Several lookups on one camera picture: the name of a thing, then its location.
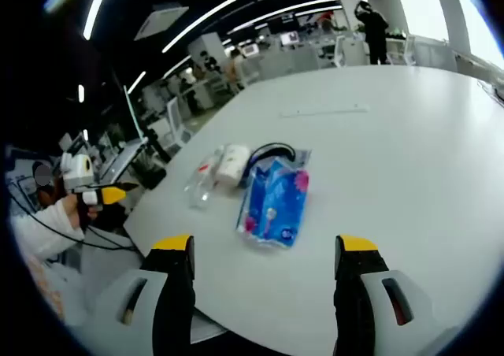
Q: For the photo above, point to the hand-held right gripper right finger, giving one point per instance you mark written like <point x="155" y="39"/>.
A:
<point x="354" y="301"/>

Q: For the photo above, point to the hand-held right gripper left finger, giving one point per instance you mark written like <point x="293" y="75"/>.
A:
<point x="173" y="312"/>

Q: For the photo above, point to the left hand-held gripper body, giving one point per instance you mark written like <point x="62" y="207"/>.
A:
<point x="76" y="171"/>

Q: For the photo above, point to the clear plastic bottle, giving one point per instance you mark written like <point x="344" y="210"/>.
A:
<point x="201" y="182"/>

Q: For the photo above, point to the white tissue roll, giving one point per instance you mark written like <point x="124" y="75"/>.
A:
<point x="232" y="165"/>

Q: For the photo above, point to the blue plastic bag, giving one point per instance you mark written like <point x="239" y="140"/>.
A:
<point x="273" y="202"/>

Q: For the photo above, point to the person's left hand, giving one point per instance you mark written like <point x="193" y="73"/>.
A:
<point x="73" y="210"/>

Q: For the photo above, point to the white office chair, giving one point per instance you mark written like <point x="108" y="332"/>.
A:
<point x="179" y="119"/>

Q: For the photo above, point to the white table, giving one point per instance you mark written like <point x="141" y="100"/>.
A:
<point x="374" y="167"/>

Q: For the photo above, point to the ceiling air unit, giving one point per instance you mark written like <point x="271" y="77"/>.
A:
<point x="161" y="21"/>

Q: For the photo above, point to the white power strip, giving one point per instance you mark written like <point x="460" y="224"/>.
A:
<point x="325" y="110"/>

